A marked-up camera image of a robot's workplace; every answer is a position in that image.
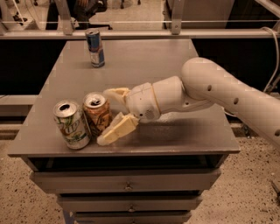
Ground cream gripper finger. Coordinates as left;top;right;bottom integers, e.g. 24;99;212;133
103;87;130;107
97;112;139;145

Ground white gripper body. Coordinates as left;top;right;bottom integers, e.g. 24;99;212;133
125;82;160;123

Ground orange soda can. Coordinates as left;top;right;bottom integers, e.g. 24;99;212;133
83;92;112;137

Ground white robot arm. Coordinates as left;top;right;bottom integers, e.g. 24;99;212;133
97;57;280;148

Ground blue silver energy drink can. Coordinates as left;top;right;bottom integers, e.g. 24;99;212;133
86;28;105;67

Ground green white 7up can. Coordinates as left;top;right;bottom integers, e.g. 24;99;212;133
52;100;91;150

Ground grey drawer cabinet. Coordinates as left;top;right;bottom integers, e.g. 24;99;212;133
7;38;241;224

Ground middle grey drawer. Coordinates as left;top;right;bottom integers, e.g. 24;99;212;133
58;195;202;213

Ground grey drawer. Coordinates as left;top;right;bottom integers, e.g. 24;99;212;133
58;195;202;213
31;168;221;194
74;211;192;224

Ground top grey drawer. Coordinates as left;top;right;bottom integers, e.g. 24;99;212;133
31;168;221;194

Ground bottom grey drawer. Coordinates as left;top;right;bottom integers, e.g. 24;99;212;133
74;211;192;224

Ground grey metal railing post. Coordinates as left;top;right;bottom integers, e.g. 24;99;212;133
171;0;185;35
54;0;74;35

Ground grey metal railing post right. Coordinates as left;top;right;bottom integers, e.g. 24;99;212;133
171;0;185;35

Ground white cable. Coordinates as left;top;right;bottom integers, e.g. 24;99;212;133
259;26;280;94

